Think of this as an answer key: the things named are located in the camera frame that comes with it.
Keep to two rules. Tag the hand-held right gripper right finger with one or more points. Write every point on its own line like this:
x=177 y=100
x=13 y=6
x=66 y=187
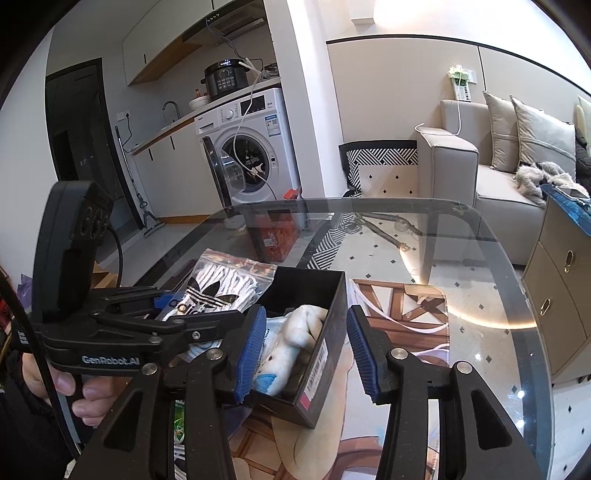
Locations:
x=362 y=355

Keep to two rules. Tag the printed cartoon table mat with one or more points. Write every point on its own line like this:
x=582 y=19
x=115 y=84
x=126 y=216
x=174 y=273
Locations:
x=406 y=332

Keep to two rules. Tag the black cardboard box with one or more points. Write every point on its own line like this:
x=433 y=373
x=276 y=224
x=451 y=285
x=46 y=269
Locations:
x=332 y=300

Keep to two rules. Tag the black pressure cooker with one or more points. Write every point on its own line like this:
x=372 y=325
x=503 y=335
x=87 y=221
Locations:
x=226 y=81

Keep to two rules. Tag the beige sideboard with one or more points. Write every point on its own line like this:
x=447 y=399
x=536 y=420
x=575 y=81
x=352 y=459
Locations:
x=563 y=286

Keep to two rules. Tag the white kitchen counter cabinet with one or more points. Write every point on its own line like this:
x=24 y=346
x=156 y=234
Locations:
x=175 y=175

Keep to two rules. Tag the kitchen faucet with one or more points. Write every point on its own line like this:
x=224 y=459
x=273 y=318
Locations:
x=173 y=108

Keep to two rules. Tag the beige cushion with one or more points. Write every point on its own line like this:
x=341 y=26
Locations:
x=501 y=134

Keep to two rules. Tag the white wall cabinet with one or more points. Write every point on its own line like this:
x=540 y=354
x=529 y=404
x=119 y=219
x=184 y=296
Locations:
x=157 y=46

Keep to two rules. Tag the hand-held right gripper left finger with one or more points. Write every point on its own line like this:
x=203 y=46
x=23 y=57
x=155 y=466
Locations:
x=251 y=355

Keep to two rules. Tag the white bowl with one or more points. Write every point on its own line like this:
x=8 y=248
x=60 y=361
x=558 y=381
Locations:
x=198 y=102

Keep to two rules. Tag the flat mop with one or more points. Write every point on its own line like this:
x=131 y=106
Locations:
x=152 y=228

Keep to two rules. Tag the white wall power strip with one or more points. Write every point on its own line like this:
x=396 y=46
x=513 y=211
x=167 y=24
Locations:
x=461 y=83

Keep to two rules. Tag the zip bag with striped socks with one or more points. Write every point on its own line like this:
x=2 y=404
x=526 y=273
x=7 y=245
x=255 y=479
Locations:
x=221 y=286

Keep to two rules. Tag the white and blue plush toy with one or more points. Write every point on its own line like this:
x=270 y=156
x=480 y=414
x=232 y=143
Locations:
x=295 y=355

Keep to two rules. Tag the range hood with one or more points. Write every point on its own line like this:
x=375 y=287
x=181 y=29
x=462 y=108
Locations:
x=231 y=25

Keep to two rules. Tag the blue patterned mat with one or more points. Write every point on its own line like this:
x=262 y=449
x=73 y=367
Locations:
x=561 y=203

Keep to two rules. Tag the person's left hand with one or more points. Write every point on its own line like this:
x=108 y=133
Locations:
x=87 y=397

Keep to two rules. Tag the grey fur item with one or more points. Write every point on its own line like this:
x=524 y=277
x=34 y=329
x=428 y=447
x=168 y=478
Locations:
x=540 y=177

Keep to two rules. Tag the green white packet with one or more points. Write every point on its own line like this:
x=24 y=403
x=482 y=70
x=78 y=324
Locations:
x=178 y=424

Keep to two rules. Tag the grey cushion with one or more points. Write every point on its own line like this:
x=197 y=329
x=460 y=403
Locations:
x=542 y=134

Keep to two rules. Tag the red box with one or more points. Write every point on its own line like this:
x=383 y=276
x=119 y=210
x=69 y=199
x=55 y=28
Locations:
x=277 y=235

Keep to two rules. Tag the black jacket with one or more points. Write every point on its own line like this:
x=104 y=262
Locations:
x=584 y=150

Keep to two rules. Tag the smartphone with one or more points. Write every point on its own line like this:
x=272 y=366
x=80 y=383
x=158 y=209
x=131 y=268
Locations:
x=572 y=190

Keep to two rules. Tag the white washing machine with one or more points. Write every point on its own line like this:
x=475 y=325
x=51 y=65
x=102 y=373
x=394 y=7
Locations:
x=272 y=138

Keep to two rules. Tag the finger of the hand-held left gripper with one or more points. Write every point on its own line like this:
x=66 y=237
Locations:
x=184 y=325
x=138 y=297

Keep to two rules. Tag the beige sofa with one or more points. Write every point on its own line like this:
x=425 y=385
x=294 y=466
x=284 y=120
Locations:
x=452 y=161

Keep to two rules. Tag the black door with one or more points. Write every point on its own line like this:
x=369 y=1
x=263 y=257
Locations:
x=83 y=138

